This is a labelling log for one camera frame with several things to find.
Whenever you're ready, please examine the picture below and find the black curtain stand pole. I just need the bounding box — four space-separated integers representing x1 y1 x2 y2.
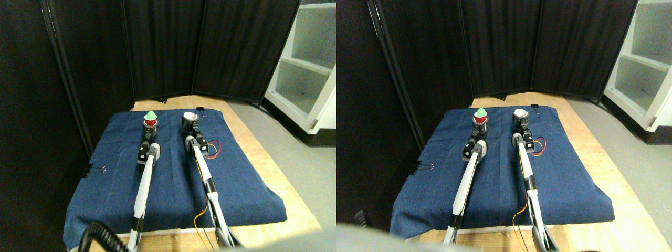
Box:
42 0 95 158
366 0 427 152

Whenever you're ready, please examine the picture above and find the dark blue cloth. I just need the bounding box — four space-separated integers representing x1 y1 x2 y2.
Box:
63 109 288 250
390 107 615 240

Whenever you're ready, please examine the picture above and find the orange wire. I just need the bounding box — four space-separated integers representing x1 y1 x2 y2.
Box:
193 207 211 248
511 203 530 252

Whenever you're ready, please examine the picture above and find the white shelf unit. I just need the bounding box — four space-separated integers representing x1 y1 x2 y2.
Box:
264 4 336 136
603 0 672 146

